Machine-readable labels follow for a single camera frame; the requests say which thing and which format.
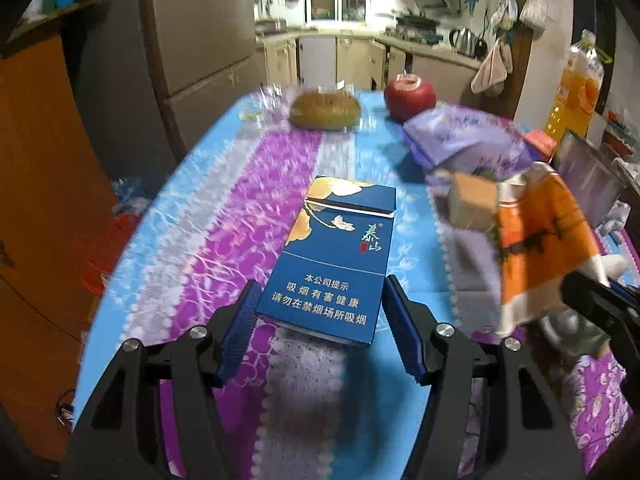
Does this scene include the steel electric kettle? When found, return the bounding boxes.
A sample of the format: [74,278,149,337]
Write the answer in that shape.
[448,26,478,57]

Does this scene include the blue plastic bag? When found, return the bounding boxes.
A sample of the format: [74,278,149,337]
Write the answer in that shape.
[111,177,151,216]

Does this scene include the orange wooden cabinet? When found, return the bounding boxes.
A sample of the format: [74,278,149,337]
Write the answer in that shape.
[0,0,131,461]

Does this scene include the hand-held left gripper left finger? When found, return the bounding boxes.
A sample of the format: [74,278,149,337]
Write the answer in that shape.
[60,280,263,480]

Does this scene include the grey glove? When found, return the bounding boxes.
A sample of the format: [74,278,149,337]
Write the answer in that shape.
[595,200,633,281]

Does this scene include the purple floral tablecloth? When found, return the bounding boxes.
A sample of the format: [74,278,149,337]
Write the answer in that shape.
[72,87,640,480]

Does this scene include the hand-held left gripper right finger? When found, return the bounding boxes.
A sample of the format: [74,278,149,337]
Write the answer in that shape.
[382,274,586,480]

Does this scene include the metal pot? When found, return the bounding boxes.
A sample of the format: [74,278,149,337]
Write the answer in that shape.
[552,130,628,226]

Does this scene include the lower kitchen cabinets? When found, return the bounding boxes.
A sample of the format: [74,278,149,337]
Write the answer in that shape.
[257,32,481,106]

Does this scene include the hanging clear plastic bag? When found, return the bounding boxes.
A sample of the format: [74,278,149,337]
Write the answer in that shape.
[520,0,551,26]

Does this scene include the orange juice bottle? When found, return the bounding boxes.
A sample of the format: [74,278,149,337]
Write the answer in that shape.
[544,29,606,143]

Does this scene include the red small box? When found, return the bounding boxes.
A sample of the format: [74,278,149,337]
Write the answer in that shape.
[522,130,557,161]

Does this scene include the purple plastic bag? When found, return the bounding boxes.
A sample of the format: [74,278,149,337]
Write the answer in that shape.
[402,105,536,171]

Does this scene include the round brown bread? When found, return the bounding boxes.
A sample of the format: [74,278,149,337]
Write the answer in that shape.
[290,89,361,130]

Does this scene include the black wok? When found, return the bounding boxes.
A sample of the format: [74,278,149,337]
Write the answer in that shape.
[400,12,441,28]

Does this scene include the hanging beige towel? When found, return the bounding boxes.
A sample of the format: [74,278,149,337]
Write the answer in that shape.
[470,37,513,96]

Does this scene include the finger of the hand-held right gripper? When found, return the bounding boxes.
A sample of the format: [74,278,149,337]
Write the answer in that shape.
[560,269,640,348]
[607,281,640,307]

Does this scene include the orange white carton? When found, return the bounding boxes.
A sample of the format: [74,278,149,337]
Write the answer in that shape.
[492,162,608,336]

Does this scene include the red apple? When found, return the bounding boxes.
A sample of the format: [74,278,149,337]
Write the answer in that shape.
[383,74,437,122]

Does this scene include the grey refrigerator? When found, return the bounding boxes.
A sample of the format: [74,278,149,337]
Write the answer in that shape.
[137,0,268,156]

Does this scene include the blue cigarette box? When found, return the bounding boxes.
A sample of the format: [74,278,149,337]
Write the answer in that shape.
[254,176,397,346]

